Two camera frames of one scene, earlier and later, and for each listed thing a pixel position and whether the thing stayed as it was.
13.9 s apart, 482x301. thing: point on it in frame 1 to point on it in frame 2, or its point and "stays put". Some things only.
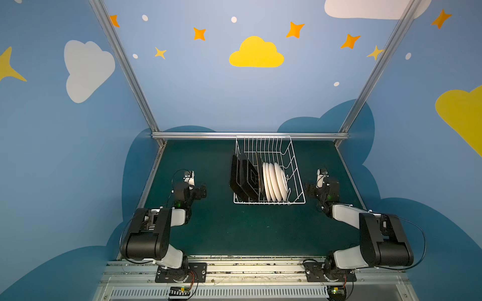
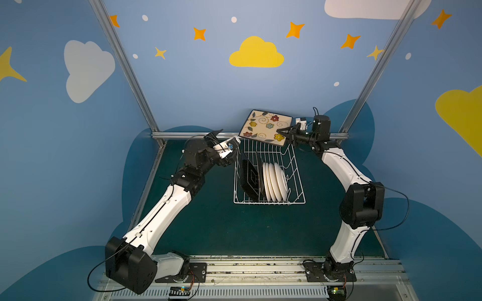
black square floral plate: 248,180 stays put
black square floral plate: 235,179 to 262,125
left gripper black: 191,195 to 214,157
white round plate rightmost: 280,182 stays put
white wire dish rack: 267,171 stays put
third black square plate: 260,170 stays put
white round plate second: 269,182 stays put
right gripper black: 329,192 to 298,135
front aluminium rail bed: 254,281 stays put
